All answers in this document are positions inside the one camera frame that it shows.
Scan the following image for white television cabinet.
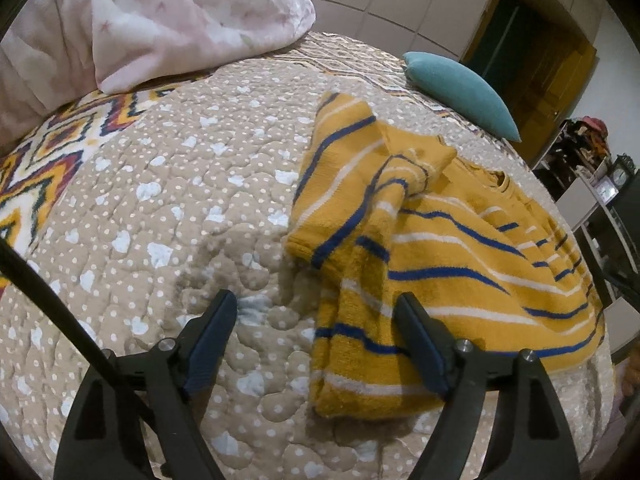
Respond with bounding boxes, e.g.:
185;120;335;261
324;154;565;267
554;180;623;311

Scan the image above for black ornate clock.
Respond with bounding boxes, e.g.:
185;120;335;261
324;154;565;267
611;154;636;192

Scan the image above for teal pillow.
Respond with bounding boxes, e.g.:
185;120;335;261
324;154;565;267
402;51;521;142

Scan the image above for wooden door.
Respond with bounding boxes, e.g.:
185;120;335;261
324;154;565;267
460;0;599;162

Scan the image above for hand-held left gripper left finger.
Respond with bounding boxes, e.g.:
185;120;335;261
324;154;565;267
53;289;238;480

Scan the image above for beige dotted quilted bedspread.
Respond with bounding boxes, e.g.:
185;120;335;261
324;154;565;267
0;30;621;480

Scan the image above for zigzag patterned blanket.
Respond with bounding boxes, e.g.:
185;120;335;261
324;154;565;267
0;77;201;291

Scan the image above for black television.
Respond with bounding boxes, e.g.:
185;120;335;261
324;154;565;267
584;180;640;361

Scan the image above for pink floral blanket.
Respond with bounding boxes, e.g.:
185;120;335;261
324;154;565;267
0;0;317;147

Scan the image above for black rod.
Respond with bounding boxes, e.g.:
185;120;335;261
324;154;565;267
0;237;161;426

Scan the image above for beige wardrobe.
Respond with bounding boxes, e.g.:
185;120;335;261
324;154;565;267
245;0;523;63

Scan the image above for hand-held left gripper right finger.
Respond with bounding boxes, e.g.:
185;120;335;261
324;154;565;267
393;292;583;480

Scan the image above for yellow striped knit sweater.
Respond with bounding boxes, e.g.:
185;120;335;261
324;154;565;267
285;91;607;420

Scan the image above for rack with clothes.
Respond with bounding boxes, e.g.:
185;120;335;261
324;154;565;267
532;116;613;196

